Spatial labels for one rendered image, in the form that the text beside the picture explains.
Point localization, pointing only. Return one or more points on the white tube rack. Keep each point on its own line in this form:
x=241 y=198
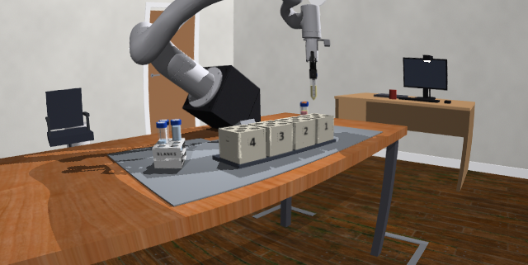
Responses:
x=169 y=156

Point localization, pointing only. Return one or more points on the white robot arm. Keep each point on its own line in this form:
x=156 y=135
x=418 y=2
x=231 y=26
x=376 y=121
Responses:
x=149 y=43

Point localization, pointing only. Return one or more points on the cream bucket adapter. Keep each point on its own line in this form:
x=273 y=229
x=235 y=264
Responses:
x=303 y=131
x=324 y=127
x=279 y=136
x=242 y=143

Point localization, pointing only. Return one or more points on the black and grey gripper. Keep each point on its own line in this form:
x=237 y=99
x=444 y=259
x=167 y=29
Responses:
x=312 y=54

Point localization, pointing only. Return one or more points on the water blank tube with white cap dot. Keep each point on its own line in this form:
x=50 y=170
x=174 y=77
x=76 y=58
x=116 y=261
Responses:
x=176 y=129

